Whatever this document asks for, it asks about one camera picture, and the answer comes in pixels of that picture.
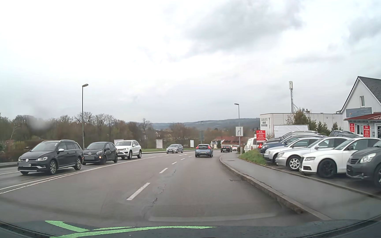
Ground wooded hill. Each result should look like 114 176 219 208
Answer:
151 118 260 131

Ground blue-grey hatchback car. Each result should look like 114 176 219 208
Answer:
195 144 214 158

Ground red-roofed building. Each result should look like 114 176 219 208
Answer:
210 136 249 148

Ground grass strip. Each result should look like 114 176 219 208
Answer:
142 147 198 153

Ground white lane road sign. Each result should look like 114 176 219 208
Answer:
235 126 244 154

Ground white van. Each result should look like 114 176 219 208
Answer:
243 137 259 153

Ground grey asphalt road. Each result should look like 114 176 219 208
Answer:
0 150 323 229

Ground white suv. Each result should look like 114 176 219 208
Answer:
115 140 142 160

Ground grass verge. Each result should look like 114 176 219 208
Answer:
238 149 268 166

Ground white flat-roofed building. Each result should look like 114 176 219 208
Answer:
260 112 344 138

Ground road markings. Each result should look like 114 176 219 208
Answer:
0 152 199 201

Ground small black car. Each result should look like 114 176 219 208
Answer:
83 142 118 165

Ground antenna mast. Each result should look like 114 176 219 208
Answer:
288 81 299 114

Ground car's own bonnet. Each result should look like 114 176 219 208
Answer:
0 204 381 238

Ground evergreen trees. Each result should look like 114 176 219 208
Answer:
286 108 342 136

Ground row of bare trees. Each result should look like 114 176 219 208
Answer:
0 109 260 162

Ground grey asphalt pavement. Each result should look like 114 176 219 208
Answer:
220 153 381 221

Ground black estate car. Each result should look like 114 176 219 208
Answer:
17 140 84 176

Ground row of parked cars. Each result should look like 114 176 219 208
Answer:
260 130 381 192

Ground white house with grey roof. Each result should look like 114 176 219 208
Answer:
337 76 381 139

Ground tall lamp post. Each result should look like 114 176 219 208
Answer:
81 83 89 150

